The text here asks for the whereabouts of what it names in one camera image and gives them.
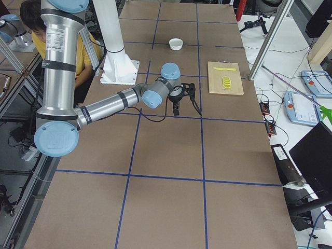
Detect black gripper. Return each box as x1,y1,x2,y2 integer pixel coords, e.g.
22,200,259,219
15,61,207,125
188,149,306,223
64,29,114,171
168,91,184,116

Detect wooden cutting board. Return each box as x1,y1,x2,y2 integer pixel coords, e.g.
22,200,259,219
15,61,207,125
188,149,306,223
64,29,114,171
207,61,244,95

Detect black tripod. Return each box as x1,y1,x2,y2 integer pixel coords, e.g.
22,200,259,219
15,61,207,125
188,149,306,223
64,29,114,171
240,11,271,35

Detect teach pendant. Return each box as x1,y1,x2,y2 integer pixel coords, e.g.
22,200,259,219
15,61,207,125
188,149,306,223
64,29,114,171
284,91,323,127
301,70,331,99

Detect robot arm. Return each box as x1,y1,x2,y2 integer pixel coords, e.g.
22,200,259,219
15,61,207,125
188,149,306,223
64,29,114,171
34,1,183,157
1,14,35,52

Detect white bowl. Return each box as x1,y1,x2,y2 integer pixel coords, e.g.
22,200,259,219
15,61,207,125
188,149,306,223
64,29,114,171
169,38,184,51

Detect far teach pendant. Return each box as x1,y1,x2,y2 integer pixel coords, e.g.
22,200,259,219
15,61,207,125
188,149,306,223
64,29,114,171
301,70,331,99

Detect near teach pendant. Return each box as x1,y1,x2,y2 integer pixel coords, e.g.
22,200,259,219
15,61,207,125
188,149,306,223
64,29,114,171
284,91,323,127

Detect aluminium frame post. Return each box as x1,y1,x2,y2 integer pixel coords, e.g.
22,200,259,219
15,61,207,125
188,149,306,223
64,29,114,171
248,0,294,80

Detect yellow lemon slices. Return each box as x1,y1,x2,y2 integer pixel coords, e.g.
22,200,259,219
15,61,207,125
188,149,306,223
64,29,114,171
222,76,232,90

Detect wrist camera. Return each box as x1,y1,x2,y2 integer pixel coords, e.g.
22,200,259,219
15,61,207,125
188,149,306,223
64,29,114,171
181,83,196,98

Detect black monitor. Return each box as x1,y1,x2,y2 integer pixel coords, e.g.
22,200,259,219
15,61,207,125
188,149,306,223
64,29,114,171
289,122,331,195

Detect person in yellow shirt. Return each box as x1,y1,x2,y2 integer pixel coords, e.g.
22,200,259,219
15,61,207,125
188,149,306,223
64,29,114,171
20,1,94,106

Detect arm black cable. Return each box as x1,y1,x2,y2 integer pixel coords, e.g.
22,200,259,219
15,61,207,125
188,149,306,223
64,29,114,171
124,85,203,122

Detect reacher grabber stick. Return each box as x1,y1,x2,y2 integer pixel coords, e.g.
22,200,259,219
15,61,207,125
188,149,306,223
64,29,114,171
261,65,332,123

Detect yellow plastic knife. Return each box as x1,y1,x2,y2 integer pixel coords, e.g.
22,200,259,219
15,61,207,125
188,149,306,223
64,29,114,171
213,67,237,72

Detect orange power strip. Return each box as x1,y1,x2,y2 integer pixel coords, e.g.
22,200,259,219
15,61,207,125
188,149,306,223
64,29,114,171
265,120,276,137
259,102,270,115

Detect red object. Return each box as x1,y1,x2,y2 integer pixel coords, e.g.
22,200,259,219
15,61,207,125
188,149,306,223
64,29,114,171
236,0,247,22

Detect black box with label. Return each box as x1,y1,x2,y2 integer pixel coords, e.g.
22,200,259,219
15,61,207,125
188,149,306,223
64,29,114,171
271,144,305,186

